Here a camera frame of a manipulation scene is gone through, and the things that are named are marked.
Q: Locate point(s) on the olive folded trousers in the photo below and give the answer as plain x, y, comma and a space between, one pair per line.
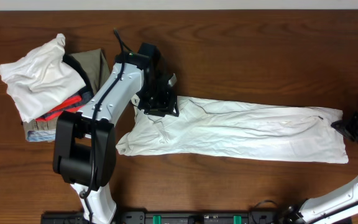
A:
96, 67

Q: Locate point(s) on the white folded shirt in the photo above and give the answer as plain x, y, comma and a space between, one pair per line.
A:
41, 80

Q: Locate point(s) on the light blue folded garment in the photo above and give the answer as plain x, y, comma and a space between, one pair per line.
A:
41, 136

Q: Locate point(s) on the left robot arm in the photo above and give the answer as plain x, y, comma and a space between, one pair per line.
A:
85, 146

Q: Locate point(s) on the dark red-trimmed folded garment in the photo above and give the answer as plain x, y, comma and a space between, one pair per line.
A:
76, 101

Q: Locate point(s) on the white printed t-shirt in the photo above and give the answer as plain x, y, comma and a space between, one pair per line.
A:
241, 130

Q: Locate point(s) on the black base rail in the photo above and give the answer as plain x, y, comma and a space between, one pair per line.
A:
138, 217

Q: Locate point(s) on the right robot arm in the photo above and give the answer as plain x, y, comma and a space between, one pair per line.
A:
336, 206

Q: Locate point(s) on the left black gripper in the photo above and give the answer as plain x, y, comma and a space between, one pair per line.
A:
165, 107

